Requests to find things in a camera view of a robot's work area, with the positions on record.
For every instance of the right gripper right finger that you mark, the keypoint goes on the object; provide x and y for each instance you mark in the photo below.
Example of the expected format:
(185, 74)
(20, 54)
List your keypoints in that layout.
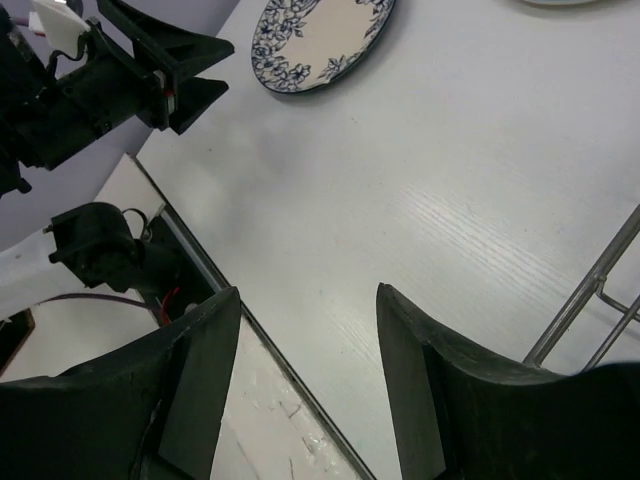
(462, 411)

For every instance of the blue floral plate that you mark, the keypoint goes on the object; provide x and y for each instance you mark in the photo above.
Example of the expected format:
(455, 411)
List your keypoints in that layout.
(299, 46)

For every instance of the white watermelon plate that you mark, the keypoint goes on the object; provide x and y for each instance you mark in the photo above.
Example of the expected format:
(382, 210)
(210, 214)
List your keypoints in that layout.
(558, 3)

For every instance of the grey wire dish rack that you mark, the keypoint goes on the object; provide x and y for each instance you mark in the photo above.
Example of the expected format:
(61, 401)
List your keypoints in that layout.
(589, 299)

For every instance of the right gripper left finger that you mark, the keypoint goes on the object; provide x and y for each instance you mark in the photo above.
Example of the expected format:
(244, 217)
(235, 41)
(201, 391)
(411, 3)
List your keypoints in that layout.
(151, 409)

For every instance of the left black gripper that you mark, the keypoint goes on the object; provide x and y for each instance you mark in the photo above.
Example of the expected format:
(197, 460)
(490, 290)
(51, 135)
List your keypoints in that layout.
(46, 119)

